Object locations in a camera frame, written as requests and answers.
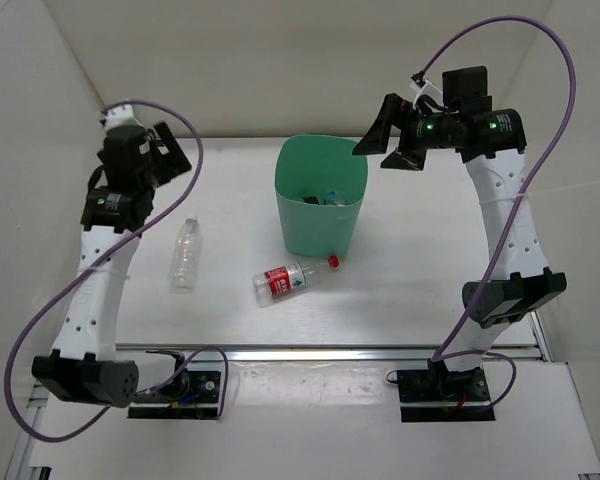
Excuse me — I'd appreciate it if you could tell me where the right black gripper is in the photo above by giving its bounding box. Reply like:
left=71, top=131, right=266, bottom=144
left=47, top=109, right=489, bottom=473
left=352, top=94, right=459, bottom=171

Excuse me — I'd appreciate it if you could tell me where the blue label water bottle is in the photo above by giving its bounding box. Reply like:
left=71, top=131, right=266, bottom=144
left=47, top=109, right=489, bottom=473
left=320, top=190, right=351, bottom=207

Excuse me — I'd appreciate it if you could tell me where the small black label bottle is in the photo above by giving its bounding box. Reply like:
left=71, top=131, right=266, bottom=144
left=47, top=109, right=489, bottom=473
left=302, top=196, right=321, bottom=205

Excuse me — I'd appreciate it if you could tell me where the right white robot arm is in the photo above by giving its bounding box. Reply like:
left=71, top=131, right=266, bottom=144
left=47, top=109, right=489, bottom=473
left=353, top=66, right=567, bottom=400

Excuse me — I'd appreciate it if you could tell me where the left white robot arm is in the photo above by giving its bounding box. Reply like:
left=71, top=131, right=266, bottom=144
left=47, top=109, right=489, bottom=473
left=32, top=122, right=191, bottom=408

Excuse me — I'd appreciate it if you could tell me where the green plastic bin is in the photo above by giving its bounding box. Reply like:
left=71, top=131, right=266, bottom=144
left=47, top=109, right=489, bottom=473
left=274, top=135, right=368, bottom=257

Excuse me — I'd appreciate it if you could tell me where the clear unlabelled plastic bottle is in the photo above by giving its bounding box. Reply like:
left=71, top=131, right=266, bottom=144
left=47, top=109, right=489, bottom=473
left=167, top=217, right=203, bottom=293

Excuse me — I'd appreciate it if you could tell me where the red label plastic bottle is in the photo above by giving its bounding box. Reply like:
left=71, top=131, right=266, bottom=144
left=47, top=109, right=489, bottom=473
left=252, top=255, right=340, bottom=307

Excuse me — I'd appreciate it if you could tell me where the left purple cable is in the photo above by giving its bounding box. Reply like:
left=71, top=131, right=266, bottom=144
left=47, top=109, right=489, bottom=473
left=3, top=99, right=227, bottom=442

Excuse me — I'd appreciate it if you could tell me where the purple cable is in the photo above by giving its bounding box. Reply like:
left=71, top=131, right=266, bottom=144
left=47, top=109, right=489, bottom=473
left=410, top=14, right=578, bottom=419
left=3, top=99, right=227, bottom=442

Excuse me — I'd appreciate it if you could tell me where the aluminium rail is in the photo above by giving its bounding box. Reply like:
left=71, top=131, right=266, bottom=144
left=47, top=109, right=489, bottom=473
left=117, top=343, right=545, bottom=362

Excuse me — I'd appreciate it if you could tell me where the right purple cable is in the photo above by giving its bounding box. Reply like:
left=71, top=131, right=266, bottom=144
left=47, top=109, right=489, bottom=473
left=410, top=14, right=578, bottom=419

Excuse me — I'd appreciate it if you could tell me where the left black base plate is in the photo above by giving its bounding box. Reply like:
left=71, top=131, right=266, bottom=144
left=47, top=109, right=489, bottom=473
left=127, top=367, right=224, bottom=420

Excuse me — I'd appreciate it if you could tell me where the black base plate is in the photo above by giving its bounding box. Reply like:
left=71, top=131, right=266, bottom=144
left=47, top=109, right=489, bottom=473
left=127, top=367, right=224, bottom=420
left=386, top=363, right=495, bottom=423

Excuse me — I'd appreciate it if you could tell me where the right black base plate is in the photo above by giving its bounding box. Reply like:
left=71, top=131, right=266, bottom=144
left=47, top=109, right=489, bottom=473
left=386, top=363, right=495, bottom=423

